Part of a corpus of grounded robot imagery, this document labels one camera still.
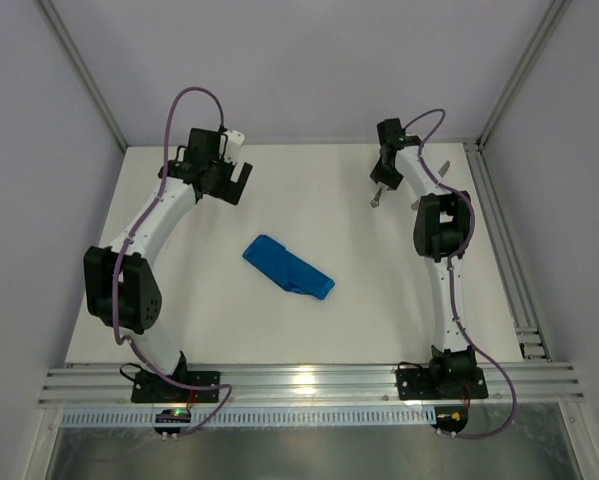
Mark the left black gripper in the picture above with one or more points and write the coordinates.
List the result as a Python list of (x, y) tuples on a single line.
[(234, 185)]

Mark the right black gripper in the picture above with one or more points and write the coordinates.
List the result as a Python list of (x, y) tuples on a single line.
[(384, 176)]

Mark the silver fork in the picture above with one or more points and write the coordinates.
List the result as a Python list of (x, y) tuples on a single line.
[(375, 201)]

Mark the silver table knife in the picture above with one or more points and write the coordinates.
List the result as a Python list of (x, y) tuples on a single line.
[(441, 173)]

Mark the blue cloth napkin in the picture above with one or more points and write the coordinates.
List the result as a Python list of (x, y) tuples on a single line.
[(285, 269)]

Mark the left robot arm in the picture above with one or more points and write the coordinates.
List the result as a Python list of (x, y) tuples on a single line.
[(121, 288)]

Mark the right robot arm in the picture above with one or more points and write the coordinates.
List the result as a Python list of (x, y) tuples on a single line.
[(442, 231)]

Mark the left controller board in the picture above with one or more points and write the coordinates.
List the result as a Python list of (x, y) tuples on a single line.
[(170, 423)]

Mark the controller board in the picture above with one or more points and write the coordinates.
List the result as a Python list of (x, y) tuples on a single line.
[(450, 420), (170, 423)]

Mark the right controller board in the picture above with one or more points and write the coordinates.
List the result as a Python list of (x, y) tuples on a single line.
[(450, 420)]

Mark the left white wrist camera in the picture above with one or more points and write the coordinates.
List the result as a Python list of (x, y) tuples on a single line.
[(231, 142)]

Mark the left aluminium frame post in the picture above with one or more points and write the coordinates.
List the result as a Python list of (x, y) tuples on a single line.
[(75, 59)]

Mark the aluminium frame post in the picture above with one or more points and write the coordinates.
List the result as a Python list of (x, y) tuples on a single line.
[(531, 53), (75, 59)]

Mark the right aluminium frame post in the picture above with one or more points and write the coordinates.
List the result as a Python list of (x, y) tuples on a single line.
[(531, 53)]

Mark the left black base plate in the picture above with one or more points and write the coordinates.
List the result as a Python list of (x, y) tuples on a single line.
[(148, 388)]

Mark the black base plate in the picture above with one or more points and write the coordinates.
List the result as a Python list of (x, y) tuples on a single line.
[(148, 388), (417, 382)]

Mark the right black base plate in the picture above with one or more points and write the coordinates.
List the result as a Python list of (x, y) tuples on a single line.
[(417, 382)]

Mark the right side aluminium rail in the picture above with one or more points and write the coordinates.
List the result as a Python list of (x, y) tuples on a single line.
[(524, 312)]

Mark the aluminium rail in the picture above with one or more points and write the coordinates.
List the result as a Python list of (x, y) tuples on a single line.
[(101, 385), (524, 312)]

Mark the slotted cable duct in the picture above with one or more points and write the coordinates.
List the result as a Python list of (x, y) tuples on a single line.
[(254, 417)]

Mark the aluminium front rail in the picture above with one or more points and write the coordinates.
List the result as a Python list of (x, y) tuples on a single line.
[(101, 385)]

